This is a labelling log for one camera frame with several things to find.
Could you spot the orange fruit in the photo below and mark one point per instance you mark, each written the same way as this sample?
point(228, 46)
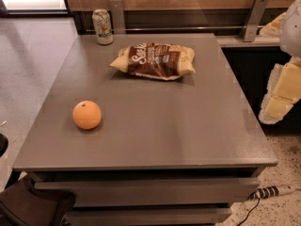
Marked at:
point(87, 115)

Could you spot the white black power strip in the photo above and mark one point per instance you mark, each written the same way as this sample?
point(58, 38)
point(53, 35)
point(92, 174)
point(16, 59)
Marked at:
point(271, 191)

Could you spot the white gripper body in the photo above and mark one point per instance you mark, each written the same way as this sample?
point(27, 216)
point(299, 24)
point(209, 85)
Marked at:
point(292, 28)

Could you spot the right metal wall bracket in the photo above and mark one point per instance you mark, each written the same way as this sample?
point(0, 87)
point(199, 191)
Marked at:
point(249, 31)

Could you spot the metal wall bracket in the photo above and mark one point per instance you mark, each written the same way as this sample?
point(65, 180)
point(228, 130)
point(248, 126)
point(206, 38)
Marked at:
point(249, 31)
point(117, 14)

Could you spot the grey cabinet with drawers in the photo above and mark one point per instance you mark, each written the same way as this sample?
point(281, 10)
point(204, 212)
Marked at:
point(165, 153)

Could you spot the dark brown chair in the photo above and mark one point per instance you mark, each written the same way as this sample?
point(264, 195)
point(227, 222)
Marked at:
point(23, 205)

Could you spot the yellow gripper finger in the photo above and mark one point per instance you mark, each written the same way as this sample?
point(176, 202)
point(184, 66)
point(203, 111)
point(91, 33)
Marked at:
point(273, 28)
point(283, 91)

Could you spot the brown yellow chip bag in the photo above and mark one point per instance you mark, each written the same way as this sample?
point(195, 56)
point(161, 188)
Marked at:
point(162, 61)

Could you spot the metal wall rail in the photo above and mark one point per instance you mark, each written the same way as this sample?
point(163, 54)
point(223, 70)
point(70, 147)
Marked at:
point(186, 29)

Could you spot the white green soda can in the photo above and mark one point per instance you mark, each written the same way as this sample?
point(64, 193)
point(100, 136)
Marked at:
point(102, 26)

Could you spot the left metal wall bracket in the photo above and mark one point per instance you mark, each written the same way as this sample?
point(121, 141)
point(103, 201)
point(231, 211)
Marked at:
point(117, 14)

